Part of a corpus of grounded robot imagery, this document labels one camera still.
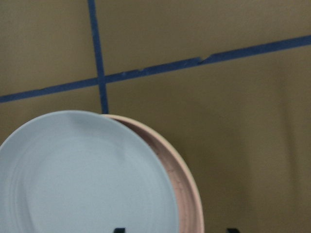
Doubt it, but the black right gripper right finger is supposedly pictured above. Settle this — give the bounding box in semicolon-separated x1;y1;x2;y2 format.
226;228;237;233

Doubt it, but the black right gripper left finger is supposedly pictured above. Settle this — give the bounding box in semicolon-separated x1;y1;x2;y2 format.
114;228;125;233

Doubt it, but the pink plate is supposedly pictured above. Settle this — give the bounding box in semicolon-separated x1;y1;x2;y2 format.
104;114;205;233

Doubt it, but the blue plate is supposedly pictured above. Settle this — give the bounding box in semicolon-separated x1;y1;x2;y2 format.
0;111;179;233

